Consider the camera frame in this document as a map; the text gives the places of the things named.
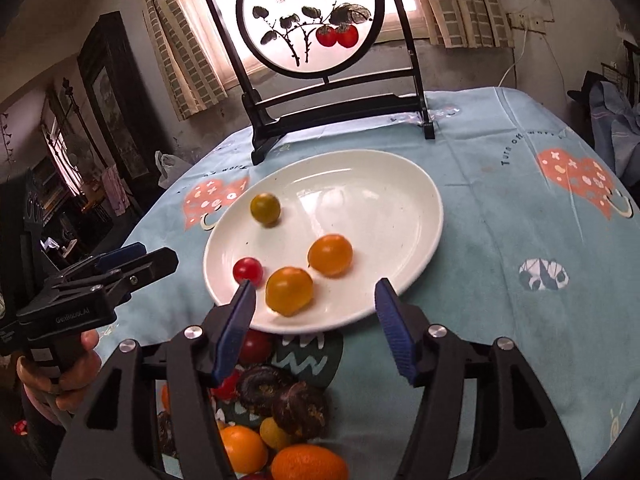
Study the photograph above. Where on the left checkered curtain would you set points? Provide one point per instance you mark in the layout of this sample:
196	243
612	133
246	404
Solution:
183	56

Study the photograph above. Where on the olive green tomato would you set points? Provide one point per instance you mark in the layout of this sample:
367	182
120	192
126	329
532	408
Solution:
265	208

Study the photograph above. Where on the white plastic bag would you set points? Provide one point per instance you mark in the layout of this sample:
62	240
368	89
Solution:
171	168

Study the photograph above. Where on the right checkered curtain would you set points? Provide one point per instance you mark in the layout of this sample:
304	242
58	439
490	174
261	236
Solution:
466	23

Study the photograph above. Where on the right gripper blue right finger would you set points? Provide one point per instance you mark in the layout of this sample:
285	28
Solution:
395	326

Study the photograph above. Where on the blue clothes pile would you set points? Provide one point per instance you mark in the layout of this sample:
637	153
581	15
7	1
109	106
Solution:
615	128

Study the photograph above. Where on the yellow orange tomato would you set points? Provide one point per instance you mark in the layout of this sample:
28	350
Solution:
289	290

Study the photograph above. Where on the dark purple passion fruit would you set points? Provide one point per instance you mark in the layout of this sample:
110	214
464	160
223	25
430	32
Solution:
259	386

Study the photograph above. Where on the round orange tomato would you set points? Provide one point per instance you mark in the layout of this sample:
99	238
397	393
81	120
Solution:
330	255

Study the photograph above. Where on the black framed round painting screen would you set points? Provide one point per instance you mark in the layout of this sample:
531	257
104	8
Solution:
283	51

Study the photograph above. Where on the small red cherry tomato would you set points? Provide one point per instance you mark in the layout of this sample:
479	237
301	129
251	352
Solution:
248	269

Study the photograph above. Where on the large orange mandarin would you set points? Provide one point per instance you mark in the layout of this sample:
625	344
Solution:
308	461

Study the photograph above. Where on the small yellow tomato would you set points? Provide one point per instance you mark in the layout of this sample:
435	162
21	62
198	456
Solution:
273	436

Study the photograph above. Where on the dark wooden cabinet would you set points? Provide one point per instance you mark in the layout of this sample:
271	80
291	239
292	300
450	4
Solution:
122	108

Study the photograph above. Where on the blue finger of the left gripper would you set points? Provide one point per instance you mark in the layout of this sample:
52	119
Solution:
119	257
137	273

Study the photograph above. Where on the checkered curtain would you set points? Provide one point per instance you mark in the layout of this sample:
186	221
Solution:
466	23
183	56

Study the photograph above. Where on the red cherry tomato on table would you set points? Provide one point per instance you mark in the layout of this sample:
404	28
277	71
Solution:
257	348

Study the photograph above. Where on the small orange mandarin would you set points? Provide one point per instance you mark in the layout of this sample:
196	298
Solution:
246	451

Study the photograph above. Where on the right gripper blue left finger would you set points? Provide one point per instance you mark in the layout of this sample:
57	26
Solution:
231	324

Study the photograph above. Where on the white ceramic plate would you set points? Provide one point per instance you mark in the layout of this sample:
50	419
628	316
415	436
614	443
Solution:
324	231

